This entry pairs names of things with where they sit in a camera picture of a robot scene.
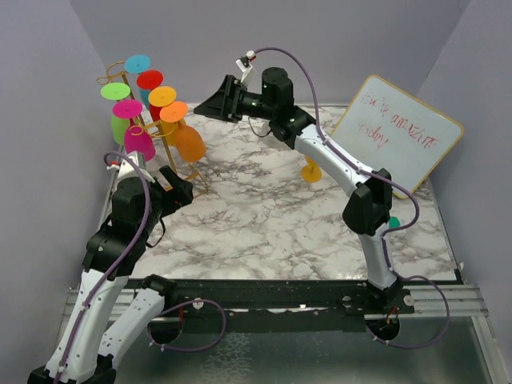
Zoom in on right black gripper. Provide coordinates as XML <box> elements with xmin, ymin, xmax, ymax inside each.
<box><xmin>193</xmin><ymin>77</ymin><xmax>274</xmax><ymax>126</ymax></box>

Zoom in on orange wine glass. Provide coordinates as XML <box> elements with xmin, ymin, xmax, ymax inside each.
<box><xmin>159</xmin><ymin>101</ymin><xmax>206</xmax><ymax>163</ymax></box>

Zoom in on yellow wine glass front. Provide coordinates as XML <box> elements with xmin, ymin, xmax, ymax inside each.
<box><xmin>301</xmin><ymin>156</ymin><xmax>322</xmax><ymax>183</ymax></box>

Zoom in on yellow wine glass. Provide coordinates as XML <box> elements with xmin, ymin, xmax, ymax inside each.
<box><xmin>148</xmin><ymin>86</ymin><xmax>177</xmax><ymax>146</ymax></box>
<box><xmin>301</xmin><ymin>156</ymin><xmax>322</xmax><ymax>183</ymax></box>

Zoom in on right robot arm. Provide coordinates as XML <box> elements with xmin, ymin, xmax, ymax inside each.
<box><xmin>194</xmin><ymin>67</ymin><xmax>402</xmax><ymax>313</ymax></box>

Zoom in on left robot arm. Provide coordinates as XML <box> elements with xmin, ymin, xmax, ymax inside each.
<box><xmin>27</xmin><ymin>166</ymin><xmax>194</xmax><ymax>383</ymax></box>

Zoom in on pink wine glass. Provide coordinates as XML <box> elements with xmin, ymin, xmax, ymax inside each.
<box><xmin>110</xmin><ymin>99</ymin><xmax>156</xmax><ymax>162</ymax></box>

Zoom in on yellow wine glass rear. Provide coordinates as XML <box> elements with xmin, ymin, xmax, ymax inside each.
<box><xmin>148</xmin><ymin>86</ymin><xmax>177</xmax><ymax>146</ymax></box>

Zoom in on red wine glass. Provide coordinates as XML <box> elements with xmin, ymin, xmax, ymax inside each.
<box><xmin>136</xmin><ymin>70</ymin><xmax>164</xmax><ymax>119</ymax></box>

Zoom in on cyan wine glass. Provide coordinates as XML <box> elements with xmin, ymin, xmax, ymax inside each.
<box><xmin>124</xmin><ymin>54</ymin><xmax>150</xmax><ymax>109</ymax></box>

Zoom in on green wine glass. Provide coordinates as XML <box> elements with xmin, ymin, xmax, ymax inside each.
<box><xmin>100</xmin><ymin>82</ymin><xmax>130</xmax><ymax>146</ymax></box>

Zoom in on clear tape roll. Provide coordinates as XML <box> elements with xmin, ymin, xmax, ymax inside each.
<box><xmin>260</xmin><ymin>122</ymin><xmax>271</xmax><ymax>138</ymax></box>

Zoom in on yellow framed whiteboard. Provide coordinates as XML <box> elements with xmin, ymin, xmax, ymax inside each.
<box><xmin>331</xmin><ymin>75</ymin><xmax>464</xmax><ymax>193</ymax></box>

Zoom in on green grey eraser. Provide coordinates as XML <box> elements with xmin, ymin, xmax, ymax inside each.
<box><xmin>389</xmin><ymin>216</ymin><xmax>401</xmax><ymax>229</ymax></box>

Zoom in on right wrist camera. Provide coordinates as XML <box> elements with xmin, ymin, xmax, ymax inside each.
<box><xmin>235</xmin><ymin>50</ymin><xmax>256</xmax><ymax>86</ymax></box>

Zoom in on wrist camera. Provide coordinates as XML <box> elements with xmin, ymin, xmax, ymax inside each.
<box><xmin>235</xmin><ymin>50</ymin><xmax>256</xmax><ymax>86</ymax></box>
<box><xmin>106</xmin><ymin>151</ymin><xmax>155</xmax><ymax>182</ymax></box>

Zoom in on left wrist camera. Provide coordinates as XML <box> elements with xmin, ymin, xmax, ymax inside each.
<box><xmin>106</xmin><ymin>151</ymin><xmax>155</xmax><ymax>182</ymax></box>

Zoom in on gold wire glass rack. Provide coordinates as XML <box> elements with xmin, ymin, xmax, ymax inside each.
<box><xmin>96</xmin><ymin>60</ymin><xmax>209</xmax><ymax>196</ymax></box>

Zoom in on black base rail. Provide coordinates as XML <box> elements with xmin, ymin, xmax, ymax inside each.
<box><xmin>124</xmin><ymin>275</ymin><xmax>414</xmax><ymax>334</ymax></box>

